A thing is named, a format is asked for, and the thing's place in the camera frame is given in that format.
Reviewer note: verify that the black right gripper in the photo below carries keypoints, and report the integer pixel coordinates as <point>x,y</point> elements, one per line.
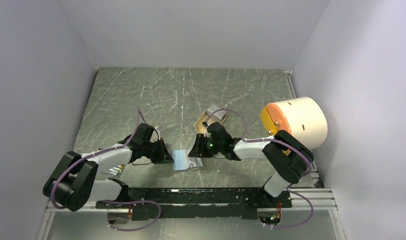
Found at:
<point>199,150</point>

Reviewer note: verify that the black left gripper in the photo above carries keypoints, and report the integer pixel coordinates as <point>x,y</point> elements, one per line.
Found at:
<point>164,156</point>

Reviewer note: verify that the grey card holder wallet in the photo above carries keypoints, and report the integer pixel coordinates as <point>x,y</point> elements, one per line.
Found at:
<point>181,161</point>

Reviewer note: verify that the stack of credit cards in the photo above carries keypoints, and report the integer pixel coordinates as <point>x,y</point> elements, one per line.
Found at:
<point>217,113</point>

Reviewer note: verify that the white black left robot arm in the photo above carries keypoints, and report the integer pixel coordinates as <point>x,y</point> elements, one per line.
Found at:
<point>73,182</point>

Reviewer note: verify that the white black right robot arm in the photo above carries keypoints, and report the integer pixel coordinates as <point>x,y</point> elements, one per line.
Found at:
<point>290,159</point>

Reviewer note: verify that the beige oval tray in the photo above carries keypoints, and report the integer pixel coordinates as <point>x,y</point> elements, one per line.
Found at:
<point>200,129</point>

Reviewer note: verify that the pack of coloured markers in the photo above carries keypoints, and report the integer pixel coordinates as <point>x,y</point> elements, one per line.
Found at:
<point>114,171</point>

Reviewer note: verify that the cream cylinder orange lid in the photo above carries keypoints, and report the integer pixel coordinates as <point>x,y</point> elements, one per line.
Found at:
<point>301,117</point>

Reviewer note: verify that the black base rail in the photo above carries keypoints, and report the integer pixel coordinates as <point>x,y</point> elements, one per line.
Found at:
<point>181,203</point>

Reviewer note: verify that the aluminium frame rail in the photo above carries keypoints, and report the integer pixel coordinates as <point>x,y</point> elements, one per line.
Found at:
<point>312,216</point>

